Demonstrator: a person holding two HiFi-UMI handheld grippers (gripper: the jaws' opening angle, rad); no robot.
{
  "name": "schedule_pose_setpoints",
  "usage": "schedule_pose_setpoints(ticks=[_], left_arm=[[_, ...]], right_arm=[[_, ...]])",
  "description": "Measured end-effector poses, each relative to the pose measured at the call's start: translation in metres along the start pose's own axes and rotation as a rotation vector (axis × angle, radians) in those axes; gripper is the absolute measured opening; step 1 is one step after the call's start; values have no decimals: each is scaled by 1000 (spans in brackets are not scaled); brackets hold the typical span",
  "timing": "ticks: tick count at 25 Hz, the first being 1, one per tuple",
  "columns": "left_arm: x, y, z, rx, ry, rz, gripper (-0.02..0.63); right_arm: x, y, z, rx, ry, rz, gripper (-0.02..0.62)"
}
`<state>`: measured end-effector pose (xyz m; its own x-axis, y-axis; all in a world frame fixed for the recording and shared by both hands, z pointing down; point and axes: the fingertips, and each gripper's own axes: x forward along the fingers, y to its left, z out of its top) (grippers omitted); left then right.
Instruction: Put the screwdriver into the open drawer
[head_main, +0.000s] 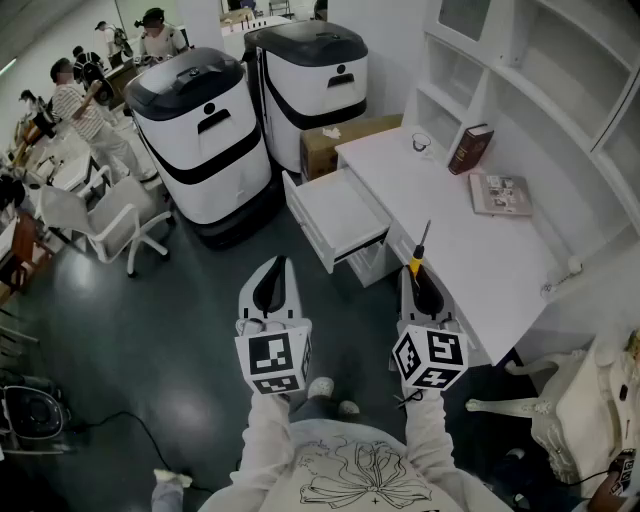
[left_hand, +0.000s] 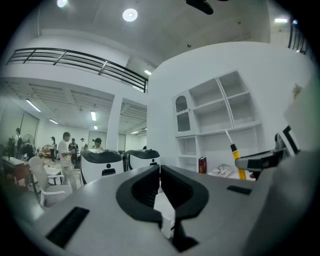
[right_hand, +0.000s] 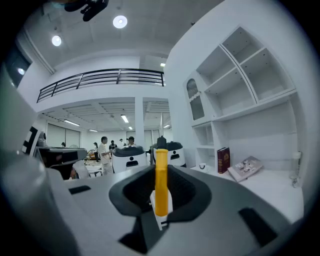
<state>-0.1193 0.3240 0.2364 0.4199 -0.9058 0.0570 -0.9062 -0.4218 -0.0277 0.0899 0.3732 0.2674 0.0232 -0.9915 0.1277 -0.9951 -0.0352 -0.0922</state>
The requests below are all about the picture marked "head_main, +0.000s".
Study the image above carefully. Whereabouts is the white shelf hutch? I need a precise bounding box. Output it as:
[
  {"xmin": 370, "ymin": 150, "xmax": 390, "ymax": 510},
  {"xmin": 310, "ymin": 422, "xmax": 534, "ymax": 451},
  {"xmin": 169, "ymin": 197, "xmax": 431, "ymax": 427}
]
[{"xmin": 402, "ymin": 0, "xmax": 640, "ymax": 281}]

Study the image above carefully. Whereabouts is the black round bin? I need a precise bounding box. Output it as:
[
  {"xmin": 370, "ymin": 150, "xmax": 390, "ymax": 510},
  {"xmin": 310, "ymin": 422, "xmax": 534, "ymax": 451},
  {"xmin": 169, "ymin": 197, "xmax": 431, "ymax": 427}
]
[{"xmin": 0, "ymin": 383, "xmax": 72, "ymax": 454}]

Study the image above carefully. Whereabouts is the ornate white chair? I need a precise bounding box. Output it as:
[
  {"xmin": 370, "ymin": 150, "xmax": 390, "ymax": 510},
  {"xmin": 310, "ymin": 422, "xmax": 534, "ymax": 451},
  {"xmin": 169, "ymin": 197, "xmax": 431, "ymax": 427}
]
[{"xmin": 464, "ymin": 329, "xmax": 640, "ymax": 501}]

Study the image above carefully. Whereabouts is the yellow and black screwdriver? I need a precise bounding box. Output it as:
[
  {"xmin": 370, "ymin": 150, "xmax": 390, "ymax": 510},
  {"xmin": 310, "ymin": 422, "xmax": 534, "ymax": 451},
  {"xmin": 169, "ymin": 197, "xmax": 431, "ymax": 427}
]
[{"xmin": 409, "ymin": 219, "xmax": 433, "ymax": 287}]

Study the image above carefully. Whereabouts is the white table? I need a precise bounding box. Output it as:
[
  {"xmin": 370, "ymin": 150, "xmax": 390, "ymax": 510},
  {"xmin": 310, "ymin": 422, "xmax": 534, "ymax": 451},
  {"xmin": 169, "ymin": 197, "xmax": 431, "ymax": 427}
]
[{"xmin": 24, "ymin": 149, "xmax": 112, "ymax": 201}]

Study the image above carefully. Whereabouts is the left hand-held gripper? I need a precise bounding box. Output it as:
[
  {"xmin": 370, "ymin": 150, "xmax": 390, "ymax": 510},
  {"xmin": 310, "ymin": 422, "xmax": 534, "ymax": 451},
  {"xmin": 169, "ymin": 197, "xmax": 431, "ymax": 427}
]
[{"xmin": 234, "ymin": 255, "xmax": 314, "ymax": 397}]

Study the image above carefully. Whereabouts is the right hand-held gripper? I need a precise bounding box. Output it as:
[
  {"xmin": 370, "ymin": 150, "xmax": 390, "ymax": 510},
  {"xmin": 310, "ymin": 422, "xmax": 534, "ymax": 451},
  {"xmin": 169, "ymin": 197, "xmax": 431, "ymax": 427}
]
[{"xmin": 390, "ymin": 266, "xmax": 470, "ymax": 392}]

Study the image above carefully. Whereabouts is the white robot with black lid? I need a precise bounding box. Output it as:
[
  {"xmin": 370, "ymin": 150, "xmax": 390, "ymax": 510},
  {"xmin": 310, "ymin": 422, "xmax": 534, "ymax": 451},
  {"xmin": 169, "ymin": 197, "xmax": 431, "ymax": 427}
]
[
  {"xmin": 243, "ymin": 19, "xmax": 370, "ymax": 174},
  {"xmin": 123, "ymin": 46, "xmax": 275, "ymax": 250}
]

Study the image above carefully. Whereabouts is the black floor cable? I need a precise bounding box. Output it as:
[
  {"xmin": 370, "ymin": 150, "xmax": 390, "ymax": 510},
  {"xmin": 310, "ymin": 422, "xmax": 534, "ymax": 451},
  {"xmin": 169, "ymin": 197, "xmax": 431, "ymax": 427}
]
[{"xmin": 74, "ymin": 409, "xmax": 216, "ymax": 494}]

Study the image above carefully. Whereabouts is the dark red thick book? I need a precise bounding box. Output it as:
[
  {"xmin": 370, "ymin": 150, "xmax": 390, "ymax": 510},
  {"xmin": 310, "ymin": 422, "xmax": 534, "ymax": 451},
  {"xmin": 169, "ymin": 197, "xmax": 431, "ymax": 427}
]
[{"xmin": 447, "ymin": 123, "xmax": 496, "ymax": 176}]

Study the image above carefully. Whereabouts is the person's left forearm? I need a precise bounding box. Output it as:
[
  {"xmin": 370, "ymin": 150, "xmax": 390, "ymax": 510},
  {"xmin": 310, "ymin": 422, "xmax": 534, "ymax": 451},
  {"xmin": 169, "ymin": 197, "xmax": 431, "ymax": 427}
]
[{"xmin": 238, "ymin": 389, "xmax": 302, "ymax": 484}]

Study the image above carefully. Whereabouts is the white office chair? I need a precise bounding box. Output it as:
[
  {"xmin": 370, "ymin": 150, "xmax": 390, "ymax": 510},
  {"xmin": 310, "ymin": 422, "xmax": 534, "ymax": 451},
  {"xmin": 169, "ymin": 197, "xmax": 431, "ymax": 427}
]
[{"xmin": 38, "ymin": 174, "xmax": 174, "ymax": 279}]

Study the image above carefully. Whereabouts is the white drawer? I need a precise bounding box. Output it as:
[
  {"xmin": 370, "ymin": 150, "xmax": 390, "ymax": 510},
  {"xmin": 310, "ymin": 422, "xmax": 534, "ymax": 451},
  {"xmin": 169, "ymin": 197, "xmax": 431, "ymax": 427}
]
[
  {"xmin": 281, "ymin": 166, "xmax": 394, "ymax": 275},
  {"xmin": 347, "ymin": 243, "xmax": 390, "ymax": 289}
]

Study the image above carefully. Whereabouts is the brown cardboard box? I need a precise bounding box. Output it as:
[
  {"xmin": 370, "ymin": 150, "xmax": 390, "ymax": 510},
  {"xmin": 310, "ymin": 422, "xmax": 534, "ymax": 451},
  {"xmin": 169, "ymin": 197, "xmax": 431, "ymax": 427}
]
[{"xmin": 299, "ymin": 113, "xmax": 404, "ymax": 183}]

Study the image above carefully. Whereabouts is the person's right forearm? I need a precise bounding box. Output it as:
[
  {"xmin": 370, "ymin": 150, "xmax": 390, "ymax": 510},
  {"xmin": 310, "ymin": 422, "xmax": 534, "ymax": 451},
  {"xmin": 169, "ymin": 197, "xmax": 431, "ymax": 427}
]
[{"xmin": 401, "ymin": 387, "xmax": 457, "ymax": 474}]

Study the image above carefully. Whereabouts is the person's white printed shirt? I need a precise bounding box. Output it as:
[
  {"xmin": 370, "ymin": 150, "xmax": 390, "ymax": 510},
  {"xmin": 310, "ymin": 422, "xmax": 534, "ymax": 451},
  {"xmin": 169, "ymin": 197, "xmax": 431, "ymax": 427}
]
[{"xmin": 198, "ymin": 417, "xmax": 514, "ymax": 512}]

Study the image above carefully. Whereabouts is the white desk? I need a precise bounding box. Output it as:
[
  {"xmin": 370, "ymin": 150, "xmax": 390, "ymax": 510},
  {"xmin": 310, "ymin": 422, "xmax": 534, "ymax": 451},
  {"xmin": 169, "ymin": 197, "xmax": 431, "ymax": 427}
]
[{"xmin": 333, "ymin": 124, "xmax": 576, "ymax": 367}]

